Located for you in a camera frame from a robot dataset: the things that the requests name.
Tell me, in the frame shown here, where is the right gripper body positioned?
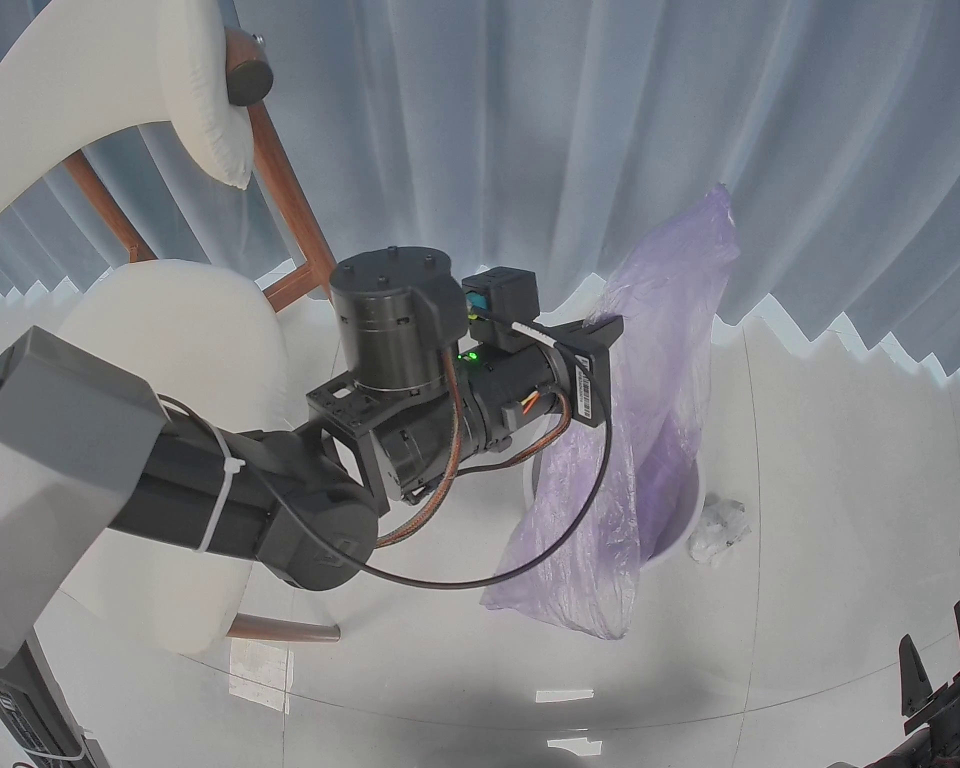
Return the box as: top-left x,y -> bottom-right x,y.
862,701 -> 960,768

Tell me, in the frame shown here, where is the white trash bin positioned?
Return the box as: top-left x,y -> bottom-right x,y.
521,450 -> 710,575

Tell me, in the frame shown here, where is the pale blue curtain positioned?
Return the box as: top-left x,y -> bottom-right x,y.
0,0 -> 960,369

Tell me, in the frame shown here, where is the purple plastic bag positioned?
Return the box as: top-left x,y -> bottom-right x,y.
480,182 -> 744,642

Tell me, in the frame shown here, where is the white padded wooden chair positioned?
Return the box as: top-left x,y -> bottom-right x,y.
0,0 -> 342,657

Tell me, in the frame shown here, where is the black cable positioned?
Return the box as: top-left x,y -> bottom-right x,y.
358,318 -> 615,592

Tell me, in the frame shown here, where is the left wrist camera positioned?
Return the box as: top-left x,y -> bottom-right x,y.
459,266 -> 543,354

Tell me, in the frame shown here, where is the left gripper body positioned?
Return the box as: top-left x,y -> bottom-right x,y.
375,315 -> 624,500

